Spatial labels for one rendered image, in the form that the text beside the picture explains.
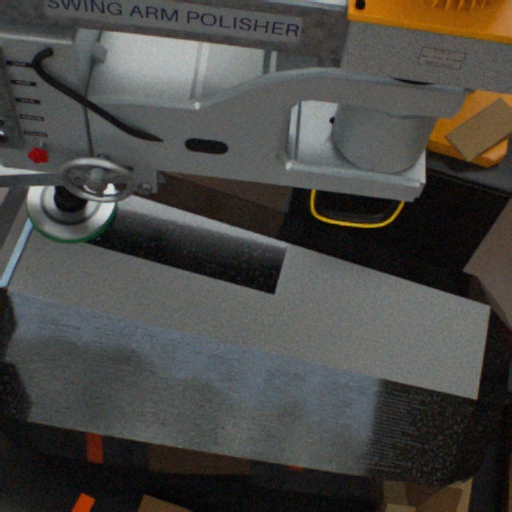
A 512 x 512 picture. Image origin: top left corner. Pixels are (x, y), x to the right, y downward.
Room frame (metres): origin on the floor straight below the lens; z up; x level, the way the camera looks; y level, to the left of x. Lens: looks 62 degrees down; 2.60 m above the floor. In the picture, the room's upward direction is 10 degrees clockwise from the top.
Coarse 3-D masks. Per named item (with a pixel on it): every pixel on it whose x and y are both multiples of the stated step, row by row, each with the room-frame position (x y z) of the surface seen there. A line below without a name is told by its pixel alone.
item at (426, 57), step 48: (0, 0) 0.88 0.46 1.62; (48, 0) 0.88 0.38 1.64; (96, 0) 0.89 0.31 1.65; (144, 0) 0.89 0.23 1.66; (192, 0) 0.90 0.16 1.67; (240, 0) 0.90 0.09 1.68; (288, 0) 0.91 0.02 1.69; (336, 0) 0.93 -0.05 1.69; (288, 48) 0.91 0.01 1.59; (336, 48) 0.91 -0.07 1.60; (384, 48) 0.90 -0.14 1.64; (432, 48) 0.91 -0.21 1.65; (480, 48) 0.91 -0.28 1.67
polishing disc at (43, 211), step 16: (32, 192) 0.99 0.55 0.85; (48, 192) 0.99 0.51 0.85; (112, 192) 1.03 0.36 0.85; (32, 208) 0.94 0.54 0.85; (48, 208) 0.95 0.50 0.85; (96, 208) 0.97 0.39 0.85; (112, 208) 0.98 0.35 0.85; (48, 224) 0.91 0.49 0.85; (64, 224) 0.92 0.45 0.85; (80, 224) 0.92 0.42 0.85; (96, 224) 0.93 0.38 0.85
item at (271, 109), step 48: (144, 48) 1.03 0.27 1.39; (192, 48) 1.04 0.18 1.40; (240, 48) 1.01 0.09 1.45; (96, 96) 0.91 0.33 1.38; (144, 96) 0.92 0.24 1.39; (192, 96) 0.93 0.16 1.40; (240, 96) 0.92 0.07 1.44; (288, 96) 0.92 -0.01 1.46; (336, 96) 0.93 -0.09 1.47; (384, 96) 0.93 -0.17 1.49; (432, 96) 0.94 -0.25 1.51; (96, 144) 0.90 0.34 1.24; (144, 144) 0.90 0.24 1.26; (192, 144) 0.91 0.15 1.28; (240, 144) 0.92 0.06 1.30; (288, 144) 0.97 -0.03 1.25; (384, 192) 0.94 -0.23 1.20
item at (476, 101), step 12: (468, 96) 1.59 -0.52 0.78; (480, 96) 1.59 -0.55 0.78; (492, 96) 1.60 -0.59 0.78; (504, 96) 1.61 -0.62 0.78; (468, 108) 1.54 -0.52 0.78; (480, 108) 1.55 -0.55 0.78; (444, 120) 1.48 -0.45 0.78; (456, 120) 1.49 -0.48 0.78; (432, 132) 1.43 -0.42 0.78; (444, 132) 1.44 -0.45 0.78; (432, 144) 1.40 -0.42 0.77; (444, 144) 1.40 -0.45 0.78; (504, 144) 1.44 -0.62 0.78; (456, 156) 1.39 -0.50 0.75; (480, 156) 1.39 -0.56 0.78; (492, 156) 1.39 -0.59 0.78
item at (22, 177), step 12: (0, 168) 0.97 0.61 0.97; (12, 168) 0.97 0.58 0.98; (132, 168) 0.95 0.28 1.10; (0, 180) 0.92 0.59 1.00; (12, 180) 0.92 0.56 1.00; (24, 180) 0.92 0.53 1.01; (36, 180) 0.93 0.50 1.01; (48, 180) 0.93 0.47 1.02; (60, 180) 0.93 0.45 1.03; (72, 180) 0.93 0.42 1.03; (84, 180) 0.92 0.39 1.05; (120, 180) 0.94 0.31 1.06; (144, 192) 0.91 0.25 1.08
